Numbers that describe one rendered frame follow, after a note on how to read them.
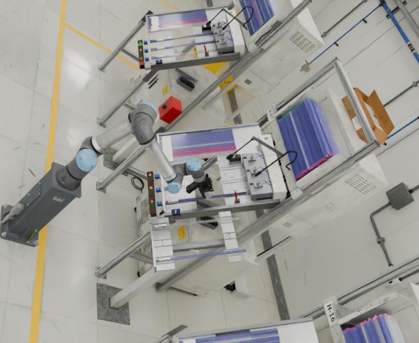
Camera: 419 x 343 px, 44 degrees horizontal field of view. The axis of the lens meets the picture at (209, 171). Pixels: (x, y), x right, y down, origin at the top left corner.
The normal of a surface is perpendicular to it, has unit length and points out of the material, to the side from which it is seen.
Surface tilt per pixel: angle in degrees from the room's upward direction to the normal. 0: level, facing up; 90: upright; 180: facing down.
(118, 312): 0
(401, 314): 90
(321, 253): 90
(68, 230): 0
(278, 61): 90
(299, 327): 44
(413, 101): 90
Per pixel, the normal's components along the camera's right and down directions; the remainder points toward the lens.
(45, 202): 0.17, 0.77
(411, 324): -0.72, -0.37
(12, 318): 0.68, -0.54
